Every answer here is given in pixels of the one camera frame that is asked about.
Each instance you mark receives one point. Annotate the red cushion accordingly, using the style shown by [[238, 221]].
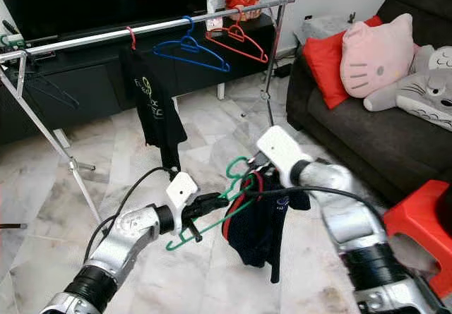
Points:
[[321, 63]]

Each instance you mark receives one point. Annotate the green plastic hanger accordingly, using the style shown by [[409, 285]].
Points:
[[172, 244]]

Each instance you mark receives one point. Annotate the white pink tissue pack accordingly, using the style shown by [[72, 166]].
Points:
[[213, 19]]

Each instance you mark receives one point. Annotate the black television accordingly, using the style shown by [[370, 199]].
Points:
[[99, 3]]

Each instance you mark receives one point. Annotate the pink cat face pillow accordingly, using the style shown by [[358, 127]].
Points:
[[378, 60]]

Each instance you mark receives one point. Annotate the grey Totoro plush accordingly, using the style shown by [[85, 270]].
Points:
[[424, 95]]

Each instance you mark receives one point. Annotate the red plastic hanger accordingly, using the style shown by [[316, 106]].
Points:
[[236, 30], [132, 40]]

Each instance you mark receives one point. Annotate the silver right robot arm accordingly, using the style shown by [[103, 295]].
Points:
[[360, 222]]

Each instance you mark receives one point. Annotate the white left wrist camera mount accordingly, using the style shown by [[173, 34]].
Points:
[[182, 190]]

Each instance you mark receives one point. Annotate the blue plastic hanger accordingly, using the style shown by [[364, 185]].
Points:
[[189, 42]]

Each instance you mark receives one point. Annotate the black logo t-shirt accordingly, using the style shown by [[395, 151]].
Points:
[[155, 109]]

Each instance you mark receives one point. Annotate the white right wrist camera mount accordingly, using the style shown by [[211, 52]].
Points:
[[282, 152]]

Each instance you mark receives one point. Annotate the red plastic stool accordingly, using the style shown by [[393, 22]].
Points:
[[417, 208]]

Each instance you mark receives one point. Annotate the dark grey sofa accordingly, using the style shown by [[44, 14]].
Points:
[[346, 130]]

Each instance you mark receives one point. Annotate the black plastic hanger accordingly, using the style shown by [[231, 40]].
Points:
[[60, 94]]

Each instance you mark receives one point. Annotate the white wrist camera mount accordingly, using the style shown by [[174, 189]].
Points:
[[182, 190], [282, 152]]

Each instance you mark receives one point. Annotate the black TV cabinet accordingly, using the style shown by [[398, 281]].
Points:
[[99, 81]]

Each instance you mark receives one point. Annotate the silver clothes rack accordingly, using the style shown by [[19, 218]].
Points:
[[99, 36]]

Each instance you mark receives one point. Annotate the green circuit board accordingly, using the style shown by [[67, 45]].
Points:
[[10, 40]]

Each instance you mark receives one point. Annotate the navy red-striped garment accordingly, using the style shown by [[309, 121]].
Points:
[[261, 236]]

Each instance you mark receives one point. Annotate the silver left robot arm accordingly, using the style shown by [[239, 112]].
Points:
[[123, 243]]

